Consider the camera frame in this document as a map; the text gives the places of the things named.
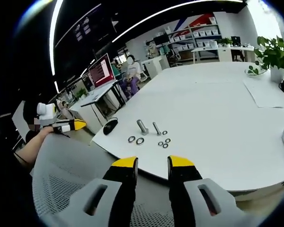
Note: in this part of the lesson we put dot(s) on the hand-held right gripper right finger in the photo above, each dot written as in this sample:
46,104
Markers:
203,201

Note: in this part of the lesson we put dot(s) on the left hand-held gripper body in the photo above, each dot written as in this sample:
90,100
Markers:
45,111

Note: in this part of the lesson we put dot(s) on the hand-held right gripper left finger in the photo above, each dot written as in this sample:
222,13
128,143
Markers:
97,198

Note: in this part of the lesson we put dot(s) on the large steel washer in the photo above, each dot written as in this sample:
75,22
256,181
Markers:
129,139
137,141

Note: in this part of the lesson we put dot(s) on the large threaded stud bolt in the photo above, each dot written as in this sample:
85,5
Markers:
142,127

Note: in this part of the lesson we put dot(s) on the small threaded stud bolt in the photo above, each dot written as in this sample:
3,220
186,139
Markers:
157,129

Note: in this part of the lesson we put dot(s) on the small green desk plant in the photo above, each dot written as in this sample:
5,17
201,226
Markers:
81,93
224,41

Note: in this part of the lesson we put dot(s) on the black computer mouse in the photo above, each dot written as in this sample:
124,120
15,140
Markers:
109,127

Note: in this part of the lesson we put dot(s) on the white standing desk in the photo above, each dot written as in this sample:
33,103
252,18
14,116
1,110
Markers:
99,94

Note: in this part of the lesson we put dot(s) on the grey mesh office chair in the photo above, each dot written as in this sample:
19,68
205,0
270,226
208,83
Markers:
61,170

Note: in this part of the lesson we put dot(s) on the computer monitor with red screen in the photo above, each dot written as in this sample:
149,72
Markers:
101,71

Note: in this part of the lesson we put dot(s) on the ceiling light strip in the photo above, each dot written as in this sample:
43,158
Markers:
52,47
170,11

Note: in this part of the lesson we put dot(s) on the hanging dark display screen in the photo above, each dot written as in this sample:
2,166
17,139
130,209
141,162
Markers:
82,29

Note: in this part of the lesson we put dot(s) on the black monitor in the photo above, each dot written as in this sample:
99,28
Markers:
236,40
161,39

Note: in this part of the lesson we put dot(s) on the white paper sheet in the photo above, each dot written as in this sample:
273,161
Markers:
267,92

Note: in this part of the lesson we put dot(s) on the glass bowl with plant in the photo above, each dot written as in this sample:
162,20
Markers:
253,71

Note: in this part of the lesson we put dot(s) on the green plant in white pot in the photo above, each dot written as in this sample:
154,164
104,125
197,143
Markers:
277,68

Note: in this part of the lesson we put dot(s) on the white long desk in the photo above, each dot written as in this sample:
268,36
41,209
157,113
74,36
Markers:
224,50

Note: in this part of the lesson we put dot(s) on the white storage shelf with bins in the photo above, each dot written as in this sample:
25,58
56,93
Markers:
198,35

